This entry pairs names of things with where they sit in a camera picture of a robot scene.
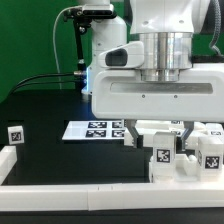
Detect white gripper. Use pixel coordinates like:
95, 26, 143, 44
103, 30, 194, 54
92, 63, 224, 152

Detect white chair back frame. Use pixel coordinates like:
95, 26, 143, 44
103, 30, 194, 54
123, 119, 224, 148

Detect white chair seat part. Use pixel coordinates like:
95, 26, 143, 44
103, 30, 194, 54
148, 149, 224, 184

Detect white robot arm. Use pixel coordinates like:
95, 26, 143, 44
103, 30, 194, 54
92, 0, 224, 147

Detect white marker sheet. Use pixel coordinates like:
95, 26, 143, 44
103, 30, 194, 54
62, 120, 125, 141

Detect white workspace border frame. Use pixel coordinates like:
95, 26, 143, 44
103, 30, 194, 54
0, 146, 224, 212

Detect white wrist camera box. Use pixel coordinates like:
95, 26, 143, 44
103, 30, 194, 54
98, 41, 144, 69

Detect grey corrugated arm cable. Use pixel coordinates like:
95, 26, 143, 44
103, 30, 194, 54
207, 0, 224, 58

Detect white thin camera cable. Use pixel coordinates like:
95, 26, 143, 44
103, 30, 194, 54
52, 5, 83, 90

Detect black camera on stand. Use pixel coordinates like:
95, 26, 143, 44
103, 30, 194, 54
63, 3, 117, 93

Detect black cables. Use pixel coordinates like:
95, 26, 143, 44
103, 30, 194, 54
9, 70, 88, 96

